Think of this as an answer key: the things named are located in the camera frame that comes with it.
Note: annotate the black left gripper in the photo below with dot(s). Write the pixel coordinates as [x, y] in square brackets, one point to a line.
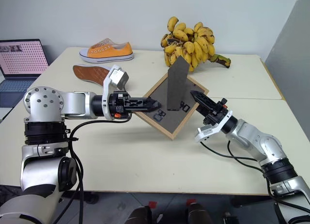
[118, 103]

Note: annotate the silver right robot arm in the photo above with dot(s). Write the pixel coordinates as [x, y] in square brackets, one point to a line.
[256, 139]

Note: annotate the open laptop computer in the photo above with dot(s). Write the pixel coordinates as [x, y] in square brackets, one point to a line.
[21, 56]

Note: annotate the orange canvas sneaker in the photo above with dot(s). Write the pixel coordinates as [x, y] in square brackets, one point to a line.
[109, 53]

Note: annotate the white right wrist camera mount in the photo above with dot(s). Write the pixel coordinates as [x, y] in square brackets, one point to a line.
[213, 130]

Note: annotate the grey partition panel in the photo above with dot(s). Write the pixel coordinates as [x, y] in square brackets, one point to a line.
[290, 64]

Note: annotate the dark rounded shape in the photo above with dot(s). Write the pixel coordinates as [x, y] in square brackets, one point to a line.
[198, 214]
[141, 215]

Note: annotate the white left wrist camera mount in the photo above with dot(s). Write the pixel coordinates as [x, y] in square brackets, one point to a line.
[107, 88]

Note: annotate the bunch of yellow bananas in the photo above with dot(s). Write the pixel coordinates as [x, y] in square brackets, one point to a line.
[193, 47]

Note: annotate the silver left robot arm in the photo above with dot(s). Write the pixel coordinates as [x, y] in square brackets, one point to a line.
[46, 105]

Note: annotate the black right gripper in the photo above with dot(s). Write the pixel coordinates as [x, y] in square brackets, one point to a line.
[216, 112]

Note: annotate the sneaker with brown sole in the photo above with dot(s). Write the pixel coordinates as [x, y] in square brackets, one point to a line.
[90, 73]

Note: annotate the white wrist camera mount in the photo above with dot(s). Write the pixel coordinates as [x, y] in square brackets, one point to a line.
[213, 130]
[107, 88]

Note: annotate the wooden picture frame with stand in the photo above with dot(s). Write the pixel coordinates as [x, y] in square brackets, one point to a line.
[174, 119]

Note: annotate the black table caster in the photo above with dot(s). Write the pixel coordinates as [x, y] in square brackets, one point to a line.
[91, 197]

